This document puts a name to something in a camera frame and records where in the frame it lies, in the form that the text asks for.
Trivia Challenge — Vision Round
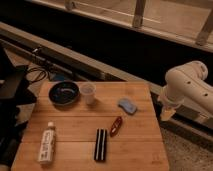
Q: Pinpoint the black striped eraser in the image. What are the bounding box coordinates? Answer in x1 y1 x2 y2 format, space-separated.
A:
94 129 107 162

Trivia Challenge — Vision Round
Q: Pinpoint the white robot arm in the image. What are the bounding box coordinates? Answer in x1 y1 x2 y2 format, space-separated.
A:
158 61 213 121

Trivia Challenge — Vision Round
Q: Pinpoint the blue sponge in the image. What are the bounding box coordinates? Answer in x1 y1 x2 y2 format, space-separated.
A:
118 98 137 115

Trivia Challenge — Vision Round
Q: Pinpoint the clear plastic cup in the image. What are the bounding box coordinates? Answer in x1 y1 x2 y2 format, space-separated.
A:
79 82 96 105

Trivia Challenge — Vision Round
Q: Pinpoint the dark blue bowl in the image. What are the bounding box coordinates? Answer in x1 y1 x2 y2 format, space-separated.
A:
48 81 79 105

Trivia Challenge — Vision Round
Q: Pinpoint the white tube bottle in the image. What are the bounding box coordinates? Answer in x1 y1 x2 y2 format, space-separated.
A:
38 122 56 164

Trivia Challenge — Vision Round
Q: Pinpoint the black equipment on left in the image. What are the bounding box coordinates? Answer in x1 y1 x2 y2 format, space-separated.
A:
0 45 36 168

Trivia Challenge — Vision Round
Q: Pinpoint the black cable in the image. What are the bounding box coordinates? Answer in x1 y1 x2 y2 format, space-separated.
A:
25 65 54 83

